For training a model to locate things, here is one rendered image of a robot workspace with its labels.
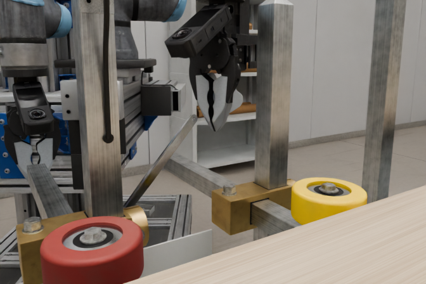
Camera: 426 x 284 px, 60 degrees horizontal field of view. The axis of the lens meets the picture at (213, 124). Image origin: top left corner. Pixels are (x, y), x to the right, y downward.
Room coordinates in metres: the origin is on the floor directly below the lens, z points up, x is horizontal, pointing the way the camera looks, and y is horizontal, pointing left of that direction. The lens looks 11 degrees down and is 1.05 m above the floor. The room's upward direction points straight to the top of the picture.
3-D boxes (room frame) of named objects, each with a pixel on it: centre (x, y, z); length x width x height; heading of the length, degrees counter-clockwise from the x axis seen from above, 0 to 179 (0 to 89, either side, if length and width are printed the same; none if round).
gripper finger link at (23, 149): (0.65, 0.34, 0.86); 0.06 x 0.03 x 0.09; 32
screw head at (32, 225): (0.36, 0.19, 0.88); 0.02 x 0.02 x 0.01
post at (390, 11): (0.67, -0.31, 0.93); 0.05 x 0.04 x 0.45; 122
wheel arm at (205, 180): (0.56, -0.02, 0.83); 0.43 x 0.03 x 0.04; 32
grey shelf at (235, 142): (3.35, -0.11, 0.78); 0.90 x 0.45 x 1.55; 121
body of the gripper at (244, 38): (0.60, -0.02, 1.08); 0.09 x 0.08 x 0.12; 141
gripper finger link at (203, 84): (0.60, 0.00, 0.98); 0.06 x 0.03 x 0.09; 141
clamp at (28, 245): (0.39, 0.14, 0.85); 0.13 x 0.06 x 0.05; 122
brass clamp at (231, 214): (0.52, -0.07, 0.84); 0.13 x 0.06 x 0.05; 122
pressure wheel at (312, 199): (0.39, -0.13, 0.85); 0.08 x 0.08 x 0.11
